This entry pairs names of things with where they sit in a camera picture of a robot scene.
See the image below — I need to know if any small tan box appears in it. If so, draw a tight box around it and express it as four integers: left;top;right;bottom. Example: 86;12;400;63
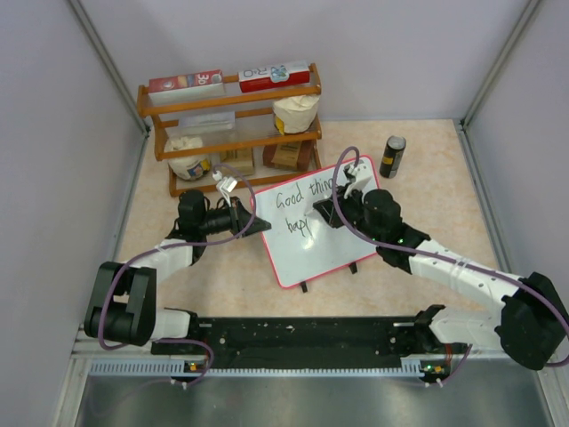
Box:
220;148;255;176

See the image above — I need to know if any brown cardboard box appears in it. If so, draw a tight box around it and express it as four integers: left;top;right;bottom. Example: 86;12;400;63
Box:
262;141;315;172

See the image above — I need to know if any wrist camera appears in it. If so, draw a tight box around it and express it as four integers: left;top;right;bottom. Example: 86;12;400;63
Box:
343;161;373;199
212;171;237;205

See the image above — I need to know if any wooden three-tier shelf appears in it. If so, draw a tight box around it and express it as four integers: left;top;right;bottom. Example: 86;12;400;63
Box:
137;62;322;186

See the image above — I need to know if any red toothpaste box left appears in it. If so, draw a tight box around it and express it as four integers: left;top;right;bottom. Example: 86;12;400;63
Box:
148;69;226;105

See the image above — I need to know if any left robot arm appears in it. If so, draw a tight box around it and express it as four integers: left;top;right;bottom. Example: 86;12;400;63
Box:
84;189;271;353

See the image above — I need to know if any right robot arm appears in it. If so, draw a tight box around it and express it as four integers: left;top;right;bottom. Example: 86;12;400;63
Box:
313;186;568;371

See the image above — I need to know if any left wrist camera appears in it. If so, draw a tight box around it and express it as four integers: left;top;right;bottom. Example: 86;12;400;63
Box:
212;171;237;205

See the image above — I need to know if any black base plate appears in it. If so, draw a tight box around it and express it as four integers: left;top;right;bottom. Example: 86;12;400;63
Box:
150;316;454;369

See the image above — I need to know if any white bag shelf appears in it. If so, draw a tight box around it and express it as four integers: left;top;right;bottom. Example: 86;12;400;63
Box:
164;135;211;181
272;95;320;135

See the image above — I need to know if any black drink can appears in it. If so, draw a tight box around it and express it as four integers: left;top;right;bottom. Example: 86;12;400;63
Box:
379;135;406;178

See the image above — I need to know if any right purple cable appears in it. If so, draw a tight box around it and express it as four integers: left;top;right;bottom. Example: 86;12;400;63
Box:
332;146;569;389

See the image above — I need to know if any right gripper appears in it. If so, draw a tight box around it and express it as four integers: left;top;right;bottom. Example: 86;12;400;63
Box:
315;182;384;245

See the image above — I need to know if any clear plastic container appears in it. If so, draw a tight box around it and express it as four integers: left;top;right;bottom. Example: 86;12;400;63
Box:
173;112;236;136

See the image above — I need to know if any white bag bottom shelf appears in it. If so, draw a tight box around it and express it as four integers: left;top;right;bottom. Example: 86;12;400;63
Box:
164;135;211;181

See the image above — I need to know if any red white box right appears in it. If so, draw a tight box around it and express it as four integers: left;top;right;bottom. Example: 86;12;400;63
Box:
238;60;310;93

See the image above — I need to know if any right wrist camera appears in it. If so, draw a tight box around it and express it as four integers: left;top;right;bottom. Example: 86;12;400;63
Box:
343;161;373;199

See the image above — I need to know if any pink framed whiteboard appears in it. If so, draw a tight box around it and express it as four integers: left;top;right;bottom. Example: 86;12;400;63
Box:
255;165;375;288

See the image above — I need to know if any white bag middle shelf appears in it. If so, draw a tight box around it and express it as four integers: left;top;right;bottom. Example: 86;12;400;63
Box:
272;95;320;135

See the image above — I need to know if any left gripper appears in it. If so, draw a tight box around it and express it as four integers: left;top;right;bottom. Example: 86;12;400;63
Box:
199;197;270;240

